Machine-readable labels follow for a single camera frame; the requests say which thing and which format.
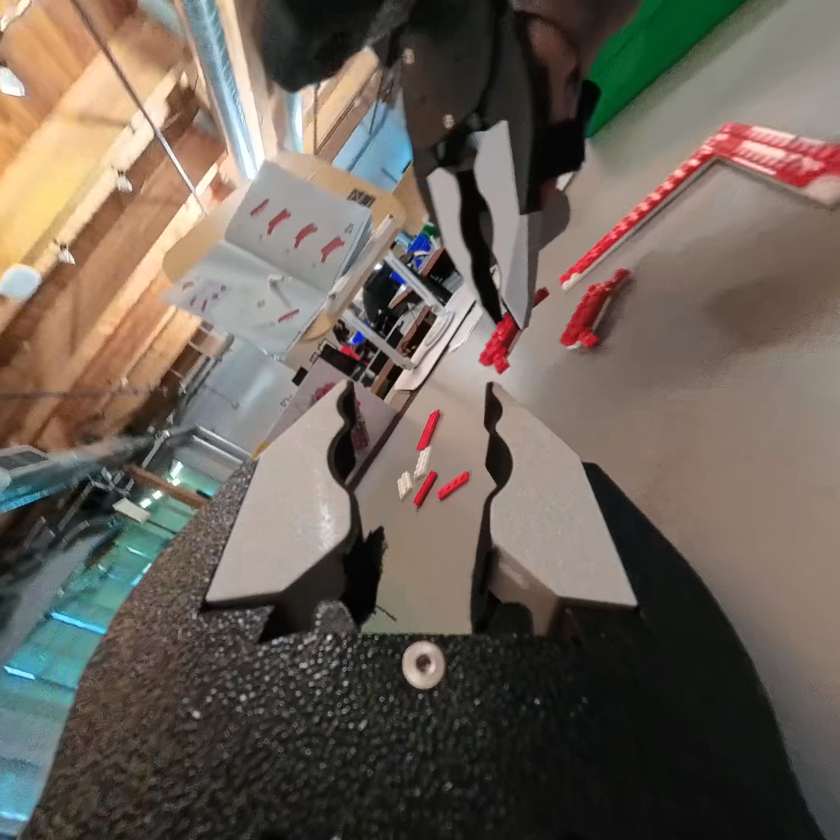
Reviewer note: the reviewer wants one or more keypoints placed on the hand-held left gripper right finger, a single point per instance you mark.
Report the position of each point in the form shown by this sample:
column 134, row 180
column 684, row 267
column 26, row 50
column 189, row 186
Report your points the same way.
column 558, row 531

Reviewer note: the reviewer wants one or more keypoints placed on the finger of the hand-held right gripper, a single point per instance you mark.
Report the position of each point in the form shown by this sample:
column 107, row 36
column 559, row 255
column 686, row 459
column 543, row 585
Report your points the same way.
column 512, row 229
column 453, row 223

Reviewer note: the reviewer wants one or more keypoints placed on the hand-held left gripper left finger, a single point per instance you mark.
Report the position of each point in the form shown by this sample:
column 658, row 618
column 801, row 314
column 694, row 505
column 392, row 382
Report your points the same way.
column 282, row 512

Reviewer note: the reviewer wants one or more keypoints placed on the white book stand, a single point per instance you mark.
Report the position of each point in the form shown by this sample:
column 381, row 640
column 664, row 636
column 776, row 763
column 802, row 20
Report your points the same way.
column 358, row 275

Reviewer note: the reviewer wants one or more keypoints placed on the red brick assembly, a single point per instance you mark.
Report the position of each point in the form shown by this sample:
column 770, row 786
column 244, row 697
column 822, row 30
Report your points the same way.
column 499, row 348
column 590, row 312

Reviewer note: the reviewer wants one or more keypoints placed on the brick set instruction booklet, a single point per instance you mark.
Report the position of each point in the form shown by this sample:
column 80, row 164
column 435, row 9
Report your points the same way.
column 262, row 262

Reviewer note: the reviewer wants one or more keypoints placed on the white toy set box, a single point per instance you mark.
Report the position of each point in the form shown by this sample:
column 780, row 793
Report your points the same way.
column 377, row 420

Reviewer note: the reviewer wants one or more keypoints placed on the person's right hand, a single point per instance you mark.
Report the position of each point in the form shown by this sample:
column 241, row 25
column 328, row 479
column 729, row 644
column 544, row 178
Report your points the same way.
column 551, row 65

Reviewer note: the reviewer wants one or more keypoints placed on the black partition label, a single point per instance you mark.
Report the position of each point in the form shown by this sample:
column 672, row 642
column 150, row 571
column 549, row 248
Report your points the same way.
column 361, row 199

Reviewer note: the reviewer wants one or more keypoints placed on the black office chair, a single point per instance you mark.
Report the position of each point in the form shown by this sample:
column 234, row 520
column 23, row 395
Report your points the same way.
column 379, row 298

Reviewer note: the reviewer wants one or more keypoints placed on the narrow red plate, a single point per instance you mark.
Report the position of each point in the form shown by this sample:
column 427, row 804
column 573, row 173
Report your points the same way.
column 425, row 489
column 454, row 485

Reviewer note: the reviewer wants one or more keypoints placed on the white brick plate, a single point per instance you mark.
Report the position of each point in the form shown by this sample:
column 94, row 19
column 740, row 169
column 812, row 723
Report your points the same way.
column 423, row 463
column 405, row 486

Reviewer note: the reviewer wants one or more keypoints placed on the wide long red plate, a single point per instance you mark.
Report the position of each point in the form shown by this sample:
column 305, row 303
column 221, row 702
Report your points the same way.
column 428, row 430

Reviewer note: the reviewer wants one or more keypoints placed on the green plastic bin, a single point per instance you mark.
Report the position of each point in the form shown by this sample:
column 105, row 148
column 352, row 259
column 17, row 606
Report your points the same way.
column 656, row 52

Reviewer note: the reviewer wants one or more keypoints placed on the white ceiling access point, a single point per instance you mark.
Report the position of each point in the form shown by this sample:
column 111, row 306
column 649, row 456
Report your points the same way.
column 16, row 281

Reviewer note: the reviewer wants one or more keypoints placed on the silver ventilation duct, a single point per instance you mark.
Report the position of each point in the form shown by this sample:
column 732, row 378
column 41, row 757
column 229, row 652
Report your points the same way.
column 223, row 85

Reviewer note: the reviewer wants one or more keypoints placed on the red angled brick frame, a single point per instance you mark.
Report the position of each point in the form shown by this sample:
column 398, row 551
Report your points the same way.
column 774, row 151

